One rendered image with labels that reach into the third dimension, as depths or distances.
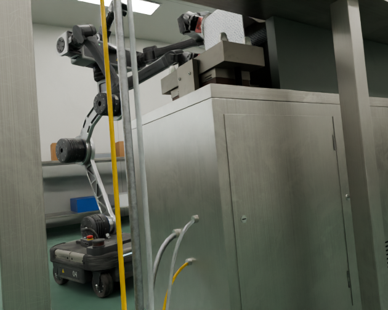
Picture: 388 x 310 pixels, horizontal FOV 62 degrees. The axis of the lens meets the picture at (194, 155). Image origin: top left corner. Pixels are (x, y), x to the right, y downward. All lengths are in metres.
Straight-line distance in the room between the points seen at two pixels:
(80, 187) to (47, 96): 1.32
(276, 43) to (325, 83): 0.26
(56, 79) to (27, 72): 4.33
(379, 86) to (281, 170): 0.70
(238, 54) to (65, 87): 4.03
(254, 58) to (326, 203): 0.54
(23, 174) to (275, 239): 0.73
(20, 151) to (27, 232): 0.12
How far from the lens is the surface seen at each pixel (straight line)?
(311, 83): 1.20
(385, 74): 1.64
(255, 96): 0.99
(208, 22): 1.40
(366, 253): 1.09
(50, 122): 4.72
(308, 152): 1.13
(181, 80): 1.11
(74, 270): 2.09
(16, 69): 0.54
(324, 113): 1.23
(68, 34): 2.06
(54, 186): 4.66
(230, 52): 0.97
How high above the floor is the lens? 0.67
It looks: 2 degrees up
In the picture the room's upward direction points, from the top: 5 degrees counter-clockwise
